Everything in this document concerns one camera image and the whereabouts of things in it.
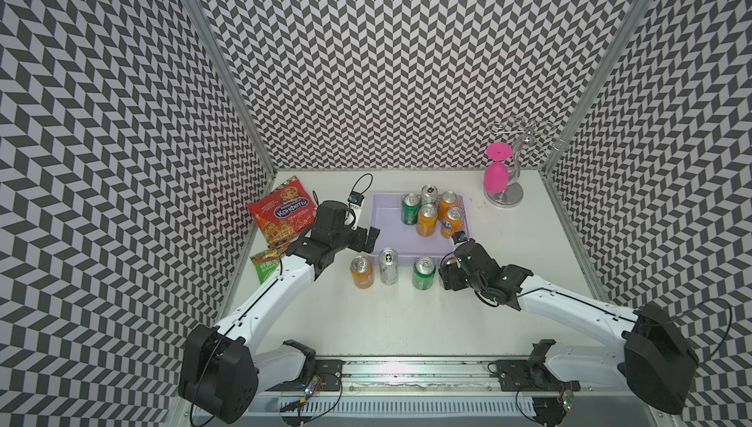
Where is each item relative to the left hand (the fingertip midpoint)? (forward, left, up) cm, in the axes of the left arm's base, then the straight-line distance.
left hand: (362, 227), depth 82 cm
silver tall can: (-10, -8, -4) cm, 13 cm away
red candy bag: (+15, +29, -12) cm, 35 cm away
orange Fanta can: (+8, -20, -9) cm, 23 cm away
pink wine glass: (+20, -42, +2) cm, 47 cm away
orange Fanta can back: (+15, -27, -6) cm, 32 cm away
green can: (-11, -17, -8) cm, 22 cm away
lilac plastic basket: (+16, -6, -16) cm, 24 cm away
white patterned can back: (+15, -21, -4) cm, 26 cm away
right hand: (-9, -26, -10) cm, 30 cm away
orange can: (-11, 0, -7) cm, 13 cm away
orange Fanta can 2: (+7, -28, -8) cm, 30 cm away
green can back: (+14, -15, -8) cm, 22 cm away
